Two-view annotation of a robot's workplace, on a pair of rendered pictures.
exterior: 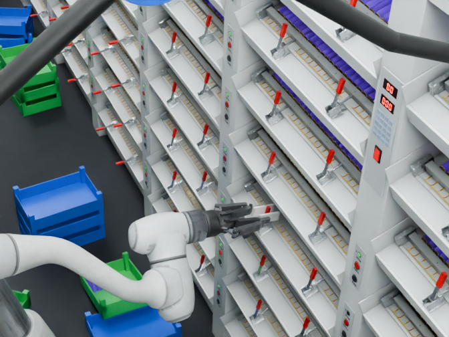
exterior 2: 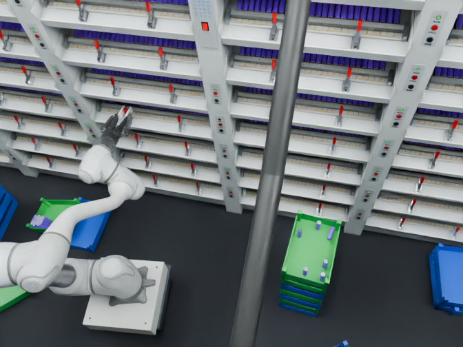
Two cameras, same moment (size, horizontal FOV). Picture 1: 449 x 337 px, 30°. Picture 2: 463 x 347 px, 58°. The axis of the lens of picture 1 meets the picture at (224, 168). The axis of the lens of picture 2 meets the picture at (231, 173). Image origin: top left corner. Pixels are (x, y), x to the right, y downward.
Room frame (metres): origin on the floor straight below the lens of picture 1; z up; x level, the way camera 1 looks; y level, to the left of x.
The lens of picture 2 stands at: (0.49, 0.48, 2.28)
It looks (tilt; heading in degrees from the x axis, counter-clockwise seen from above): 57 degrees down; 317
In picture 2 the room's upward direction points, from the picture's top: 8 degrees counter-clockwise
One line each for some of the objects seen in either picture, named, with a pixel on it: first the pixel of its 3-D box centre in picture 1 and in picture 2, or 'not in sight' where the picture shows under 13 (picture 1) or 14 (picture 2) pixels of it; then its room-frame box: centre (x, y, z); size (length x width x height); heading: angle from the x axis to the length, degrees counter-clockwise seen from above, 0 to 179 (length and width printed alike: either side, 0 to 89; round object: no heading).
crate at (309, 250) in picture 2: not in sight; (311, 248); (0.79, -0.21, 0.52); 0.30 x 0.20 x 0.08; 112
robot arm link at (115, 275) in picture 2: not in sight; (116, 275); (1.41, 0.42, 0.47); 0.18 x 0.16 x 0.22; 40
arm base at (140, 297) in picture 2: not in sight; (131, 284); (1.38, 0.40, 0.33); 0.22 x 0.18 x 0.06; 44
